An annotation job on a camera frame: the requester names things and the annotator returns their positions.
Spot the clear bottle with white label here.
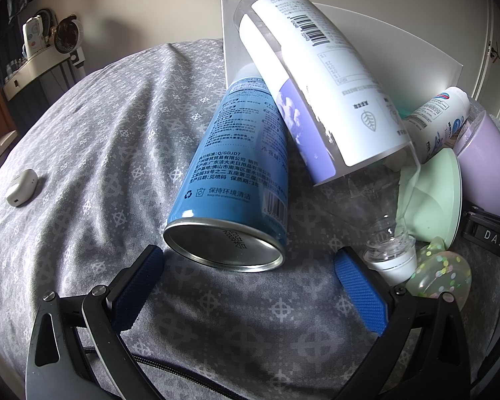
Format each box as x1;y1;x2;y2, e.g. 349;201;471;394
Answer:
233;0;421;286

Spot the black braided cable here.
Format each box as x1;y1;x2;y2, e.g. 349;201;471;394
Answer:
79;333;346;400

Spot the small round fan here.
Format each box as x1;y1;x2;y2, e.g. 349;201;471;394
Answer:
52;16;84;53

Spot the white wall shelf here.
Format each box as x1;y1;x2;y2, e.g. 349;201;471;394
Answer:
2;48;86;101

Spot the blue spray can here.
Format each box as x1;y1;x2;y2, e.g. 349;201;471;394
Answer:
163;73;292;273

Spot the white earbud case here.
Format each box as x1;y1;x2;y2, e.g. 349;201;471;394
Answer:
5;169;39;208

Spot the clear glitter toy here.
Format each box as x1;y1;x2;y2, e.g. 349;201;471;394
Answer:
405;237;472;307

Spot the white container box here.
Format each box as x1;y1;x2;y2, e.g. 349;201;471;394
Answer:
220;0;464;134

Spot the purple cup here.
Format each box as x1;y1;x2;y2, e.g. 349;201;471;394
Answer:
452;110;500;213

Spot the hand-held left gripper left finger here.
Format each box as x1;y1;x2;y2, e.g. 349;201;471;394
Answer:
25;244;167;400

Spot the small white bottle blue label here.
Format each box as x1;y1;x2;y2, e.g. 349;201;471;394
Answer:
402;87;471;163

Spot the green funnel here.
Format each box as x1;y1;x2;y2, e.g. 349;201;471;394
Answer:
398;148;463;246

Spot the white appliance on shelf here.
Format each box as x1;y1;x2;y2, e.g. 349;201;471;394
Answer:
22;17;44;57

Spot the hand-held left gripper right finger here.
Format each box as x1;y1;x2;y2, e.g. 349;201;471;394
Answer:
333;246;474;400

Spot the white door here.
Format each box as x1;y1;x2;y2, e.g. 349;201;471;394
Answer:
471;0;500;126

